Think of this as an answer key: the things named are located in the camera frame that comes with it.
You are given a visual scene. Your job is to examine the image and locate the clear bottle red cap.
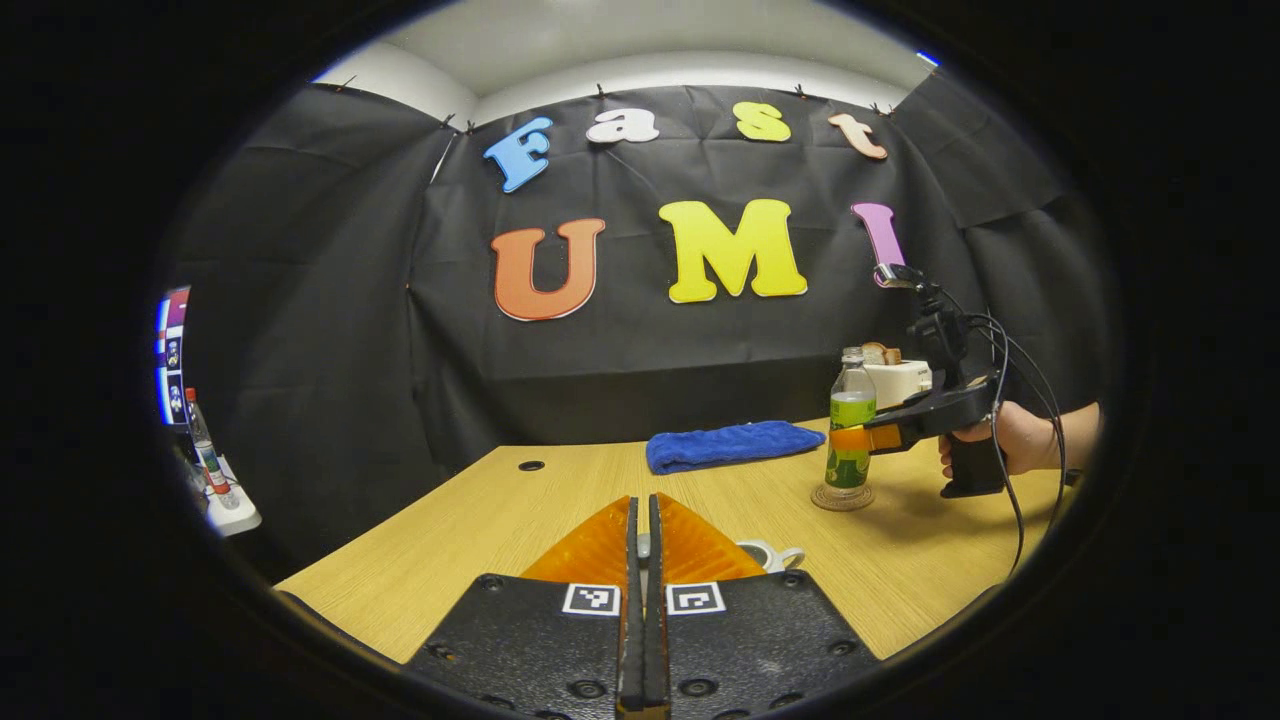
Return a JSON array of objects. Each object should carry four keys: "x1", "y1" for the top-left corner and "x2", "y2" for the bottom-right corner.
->
[{"x1": 184, "y1": 388, "x2": 241, "y2": 509}]

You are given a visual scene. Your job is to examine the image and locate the computer monitor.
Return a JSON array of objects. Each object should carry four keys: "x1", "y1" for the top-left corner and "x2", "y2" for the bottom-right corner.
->
[{"x1": 155, "y1": 286, "x2": 191, "y2": 426}]

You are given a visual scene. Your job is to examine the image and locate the blue towel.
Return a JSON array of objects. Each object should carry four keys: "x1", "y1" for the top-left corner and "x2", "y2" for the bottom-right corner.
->
[{"x1": 645, "y1": 420, "x2": 827, "y2": 476}]

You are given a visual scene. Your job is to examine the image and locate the clear water bottle green label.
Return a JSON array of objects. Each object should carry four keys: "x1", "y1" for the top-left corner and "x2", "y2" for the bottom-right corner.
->
[{"x1": 824, "y1": 346, "x2": 879, "y2": 493}]

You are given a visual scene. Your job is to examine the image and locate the white side table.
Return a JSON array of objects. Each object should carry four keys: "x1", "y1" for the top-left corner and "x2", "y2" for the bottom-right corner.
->
[{"x1": 185, "y1": 455, "x2": 263, "y2": 538}]

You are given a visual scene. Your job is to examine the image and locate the round cork coaster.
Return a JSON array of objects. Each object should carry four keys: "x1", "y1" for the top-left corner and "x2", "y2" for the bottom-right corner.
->
[{"x1": 810, "y1": 483, "x2": 876, "y2": 513}]

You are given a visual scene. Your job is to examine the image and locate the black cable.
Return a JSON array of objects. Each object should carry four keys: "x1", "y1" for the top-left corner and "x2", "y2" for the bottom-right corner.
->
[{"x1": 960, "y1": 312, "x2": 1069, "y2": 581}]

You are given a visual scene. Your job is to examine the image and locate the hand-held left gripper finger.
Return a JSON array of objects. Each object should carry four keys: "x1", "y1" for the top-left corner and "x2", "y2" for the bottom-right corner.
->
[
  {"x1": 645, "y1": 493, "x2": 881, "y2": 720},
  {"x1": 405, "y1": 494, "x2": 641, "y2": 720}
]

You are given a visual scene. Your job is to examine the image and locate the black backdrop cloth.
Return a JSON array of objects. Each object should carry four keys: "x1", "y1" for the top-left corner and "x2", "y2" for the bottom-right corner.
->
[{"x1": 165, "y1": 75, "x2": 1116, "y2": 561}]

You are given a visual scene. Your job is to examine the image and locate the white toaster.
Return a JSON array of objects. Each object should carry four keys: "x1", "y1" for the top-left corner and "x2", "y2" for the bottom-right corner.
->
[{"x1": 862, "y1": 360, "x2": 933, "y2": 411}]

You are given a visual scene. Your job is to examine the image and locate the white teacup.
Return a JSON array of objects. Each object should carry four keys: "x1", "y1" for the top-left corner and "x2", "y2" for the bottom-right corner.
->
[{"x1": 737, "y1": 539, "x2": 807, "y2": 574}]

